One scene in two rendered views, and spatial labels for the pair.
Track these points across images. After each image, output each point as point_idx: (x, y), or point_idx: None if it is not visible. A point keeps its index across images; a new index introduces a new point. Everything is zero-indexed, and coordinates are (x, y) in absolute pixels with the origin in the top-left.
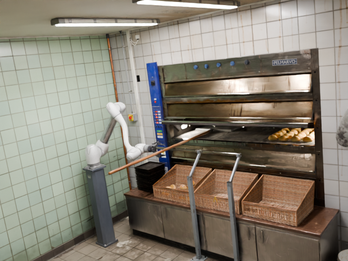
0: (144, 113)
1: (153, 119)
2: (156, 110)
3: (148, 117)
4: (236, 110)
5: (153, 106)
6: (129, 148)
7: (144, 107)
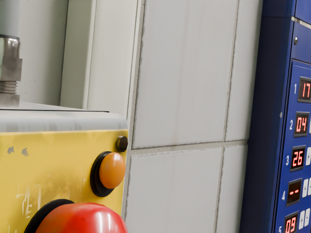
0: (164, 116)
1: (227, 205)
2: (307, 76)
3: (191, 184)
4: None
5: (301, 27)
6: None
7: (177, 11)
